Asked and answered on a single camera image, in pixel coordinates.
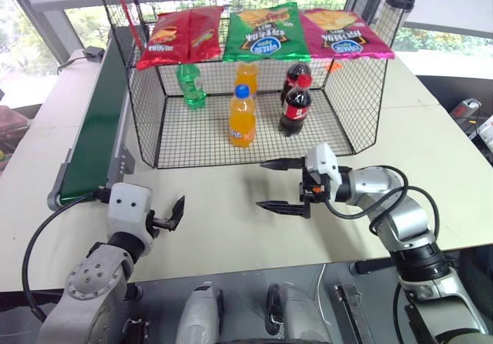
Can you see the pink chip bag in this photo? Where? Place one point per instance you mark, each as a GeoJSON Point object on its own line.
{"type": "Point", "coordinates": [343, 32]}

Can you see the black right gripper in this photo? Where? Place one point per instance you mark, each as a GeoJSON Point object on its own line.
{"type": "Point", "coordinates": [314, 192]}

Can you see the small orange tag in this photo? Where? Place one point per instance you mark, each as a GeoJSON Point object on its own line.
{"type": "Point", "coordinates": [336, 67]}

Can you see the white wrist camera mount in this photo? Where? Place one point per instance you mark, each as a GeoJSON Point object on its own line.
{"type": "Point", "coordinates": [323, 159]}
{"type": "Point", "coordinates": [127, 213]}

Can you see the red grey device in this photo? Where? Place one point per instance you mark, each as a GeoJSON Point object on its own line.
{"type": "Point", "coordinates": [465, 108]}

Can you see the green soda bottle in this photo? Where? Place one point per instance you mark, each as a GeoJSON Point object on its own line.
{"type": "Point", "coordinates": [191, 86]}

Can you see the grey power adapter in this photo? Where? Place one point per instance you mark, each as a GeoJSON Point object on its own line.
{"type": "Point", "coordinates": [94, 53]}

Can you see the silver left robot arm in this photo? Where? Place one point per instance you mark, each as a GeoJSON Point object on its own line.
{"type": "Point", "coordinates": [92, 282]}

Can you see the red chip bag green logo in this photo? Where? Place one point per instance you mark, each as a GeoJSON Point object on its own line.
{"type": "Point", "coordinates": [204, 32]}

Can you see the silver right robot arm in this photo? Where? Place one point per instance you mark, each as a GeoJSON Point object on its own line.
{"type": "Point", "coordinates": [408, 221]}

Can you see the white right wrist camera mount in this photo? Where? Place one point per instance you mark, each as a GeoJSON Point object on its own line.
{"type": "Point", "coordinates": [323, 159]}

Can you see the red chip bag yellow print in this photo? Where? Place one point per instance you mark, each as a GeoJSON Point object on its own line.
{"type": "Point", "coordinates": [163, 38]}

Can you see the grey rounded robot housing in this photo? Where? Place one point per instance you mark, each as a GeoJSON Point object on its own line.
{"type": "Point", "coordinates": [200, 313]}
{"type": "Point", "coordinates": [300, 313]}

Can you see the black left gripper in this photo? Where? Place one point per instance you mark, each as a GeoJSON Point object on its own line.
{"type": "Point", "coordinates": [161, 224]}

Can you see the red strip tag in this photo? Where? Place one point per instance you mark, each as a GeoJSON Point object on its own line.
{"type": "Point", "coordinates": [129, 17]}

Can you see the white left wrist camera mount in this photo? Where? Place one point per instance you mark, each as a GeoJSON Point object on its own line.
{"type": "Point", "coordinates": [127, 213]}

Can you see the green conveyor belt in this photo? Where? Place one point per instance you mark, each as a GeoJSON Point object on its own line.
{"type": "Point", "coordinates": [94, 128]}

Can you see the black metal bracket strip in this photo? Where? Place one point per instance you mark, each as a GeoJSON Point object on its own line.
{"type": "Point", "coordinates": [352, 313]}

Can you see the white tumbler black lid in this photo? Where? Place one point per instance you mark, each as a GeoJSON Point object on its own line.
{"type": "Point", "coordinates": [394, 21]}

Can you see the cola bottle red cap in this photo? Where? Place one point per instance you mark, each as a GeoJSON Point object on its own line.
{"type": "Point", "coordinates": [294, 109]}

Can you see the orange soda bottle blue cap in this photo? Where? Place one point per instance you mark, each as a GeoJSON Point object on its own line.
{"type": "Point", "coordinates": [242, 121]}

